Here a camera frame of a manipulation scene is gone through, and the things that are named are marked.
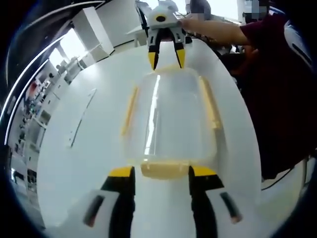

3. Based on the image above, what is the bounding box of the flat white strip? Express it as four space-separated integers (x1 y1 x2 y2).
66 88 98 149

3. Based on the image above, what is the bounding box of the person's right hand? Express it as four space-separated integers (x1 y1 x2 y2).
178 18 199 33

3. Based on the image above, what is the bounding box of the long yellow plastic latch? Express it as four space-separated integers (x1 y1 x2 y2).
200 77 221 130
120 86 139 136

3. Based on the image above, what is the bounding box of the operator in maroon shirt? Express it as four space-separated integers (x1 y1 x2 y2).
215 13 317 180

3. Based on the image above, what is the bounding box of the white worn device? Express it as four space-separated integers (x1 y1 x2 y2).
283 18 314 69

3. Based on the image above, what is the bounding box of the row of white desks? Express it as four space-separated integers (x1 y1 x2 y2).
12 74 62 189

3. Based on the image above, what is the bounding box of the white side desk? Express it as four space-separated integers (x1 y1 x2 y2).
125 23 151 48

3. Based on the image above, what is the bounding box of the clear container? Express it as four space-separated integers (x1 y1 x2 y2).
122 67 216 166

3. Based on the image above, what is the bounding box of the black cable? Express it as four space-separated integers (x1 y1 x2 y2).
260 155 310 190

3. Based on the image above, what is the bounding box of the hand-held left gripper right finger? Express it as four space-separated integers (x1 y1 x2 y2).
188 165 270 238

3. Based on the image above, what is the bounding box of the clear plastic storage box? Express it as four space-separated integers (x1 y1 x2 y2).
138 73 203 158

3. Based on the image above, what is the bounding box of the short yellow plastic latch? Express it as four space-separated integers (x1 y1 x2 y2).
140 160 189 179

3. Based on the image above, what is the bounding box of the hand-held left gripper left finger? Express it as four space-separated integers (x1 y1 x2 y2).
47 165 136 238

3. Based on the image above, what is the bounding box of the white square pillar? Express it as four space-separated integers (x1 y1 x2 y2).
72 6 116 62

